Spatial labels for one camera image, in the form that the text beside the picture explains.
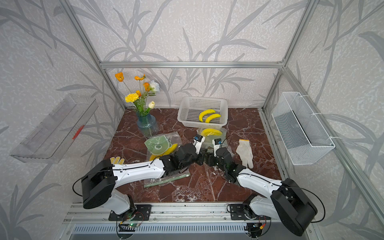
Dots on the yellow work glove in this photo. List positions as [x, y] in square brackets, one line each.
[117, 160]

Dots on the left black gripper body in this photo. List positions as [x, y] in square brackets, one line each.
[195, 159]

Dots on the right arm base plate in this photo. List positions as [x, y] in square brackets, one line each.
[238, 212]

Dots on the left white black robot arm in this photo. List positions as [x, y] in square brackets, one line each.
[99, 185]

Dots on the yellow banana taken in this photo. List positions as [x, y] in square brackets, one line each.
[202, 114]
[211, 117]

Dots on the artificial flower bouquet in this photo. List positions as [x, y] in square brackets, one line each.
[139, 97]

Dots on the zip-top bag with bananas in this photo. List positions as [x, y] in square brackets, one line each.
[174, 141]
[207, 144]

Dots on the white work glove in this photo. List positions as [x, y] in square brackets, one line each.
[244, 150]

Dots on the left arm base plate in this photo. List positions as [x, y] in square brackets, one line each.
[140, 212]

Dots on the blue glass vase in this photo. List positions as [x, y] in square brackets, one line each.
[147, 125]

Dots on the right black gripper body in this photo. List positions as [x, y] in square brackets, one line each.
[212, 161]

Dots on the aluminium front rail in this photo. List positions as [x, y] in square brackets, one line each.
[161, 213]

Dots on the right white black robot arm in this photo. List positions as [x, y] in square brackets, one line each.
[281, 200]

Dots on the white plastic basket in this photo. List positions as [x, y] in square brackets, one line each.
[197, 112]

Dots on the clear acrylic wall shelf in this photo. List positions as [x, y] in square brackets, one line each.
[51, 139]

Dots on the white wire mesh basket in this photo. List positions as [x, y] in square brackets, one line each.
[302, 133]

